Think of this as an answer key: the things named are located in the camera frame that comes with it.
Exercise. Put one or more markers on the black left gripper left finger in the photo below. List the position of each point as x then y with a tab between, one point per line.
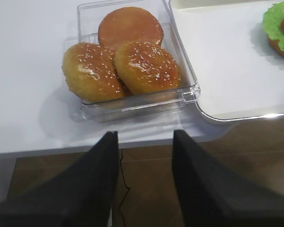
80	196

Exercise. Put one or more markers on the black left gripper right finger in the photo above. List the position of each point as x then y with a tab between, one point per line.
212	195

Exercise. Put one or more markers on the clear bun container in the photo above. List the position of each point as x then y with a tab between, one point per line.
89	17

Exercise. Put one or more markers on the left sesame bun top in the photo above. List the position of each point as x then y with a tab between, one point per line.
90	73

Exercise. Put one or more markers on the white metal tray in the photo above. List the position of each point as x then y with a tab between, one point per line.
240	75

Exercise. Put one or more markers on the lettuce leaf on burger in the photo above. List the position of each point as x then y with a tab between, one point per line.
272	20

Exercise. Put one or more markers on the sesame bun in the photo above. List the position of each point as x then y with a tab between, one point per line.
146	67
90	73

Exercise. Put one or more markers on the bottom bun on tray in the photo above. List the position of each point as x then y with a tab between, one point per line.
275	45

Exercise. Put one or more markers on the plain orange bun half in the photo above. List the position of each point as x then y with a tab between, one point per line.
129	24

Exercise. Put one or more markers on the right sesame bun top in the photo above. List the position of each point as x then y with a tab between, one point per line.
146	67

